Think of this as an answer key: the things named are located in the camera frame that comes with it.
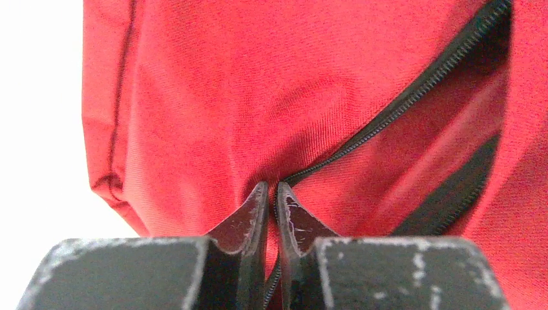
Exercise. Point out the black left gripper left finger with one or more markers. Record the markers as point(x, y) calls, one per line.
point(223, 269)

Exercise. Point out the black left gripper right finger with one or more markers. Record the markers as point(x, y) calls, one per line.
point(322, 270)

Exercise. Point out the red student backpack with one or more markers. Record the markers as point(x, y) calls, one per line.
point(384, 116)

